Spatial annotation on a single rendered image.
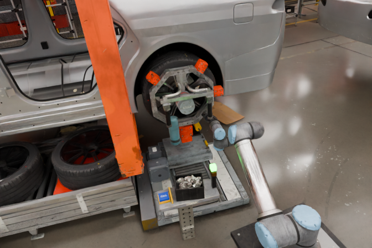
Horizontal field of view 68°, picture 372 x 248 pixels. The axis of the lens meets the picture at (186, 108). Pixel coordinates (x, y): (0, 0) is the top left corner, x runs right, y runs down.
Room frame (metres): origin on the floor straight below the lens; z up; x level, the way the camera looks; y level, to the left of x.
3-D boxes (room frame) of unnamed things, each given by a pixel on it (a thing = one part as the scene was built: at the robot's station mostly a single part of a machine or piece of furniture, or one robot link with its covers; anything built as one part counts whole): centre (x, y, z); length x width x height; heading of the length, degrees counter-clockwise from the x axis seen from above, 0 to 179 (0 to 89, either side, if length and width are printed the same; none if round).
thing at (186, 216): (1.37, 0.07, 0.21); 0.10 x 0.10 x 0.42; 11
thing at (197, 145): (2.24, 0.05, 0.32); 0.40 x 0.30 x 0.28; 101
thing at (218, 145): (1.85, -0.26, 0.51); 0.12 x 0.09 x 0.12; 101
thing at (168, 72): (2.07, 0.02, 0.85); 0.54 x 0.07 x 0.54; 101
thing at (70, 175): (1.97, 0.88, 0.39); 0.66 x 0.66 x 0.24
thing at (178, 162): (2.24, 0.05, 0.13); 0.50 x 0.36 x 0.10; 101
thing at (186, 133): (2.11, 0.03, 0.48); 0.16 x 0.12 x 0.17; 11
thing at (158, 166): (1.92, 0.31, 0.26); 0.42 x 0.18 x 0.35; 11
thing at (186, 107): (2.00, 0.01, 0.85); 0.21 x 0.14 x 0.14; 11
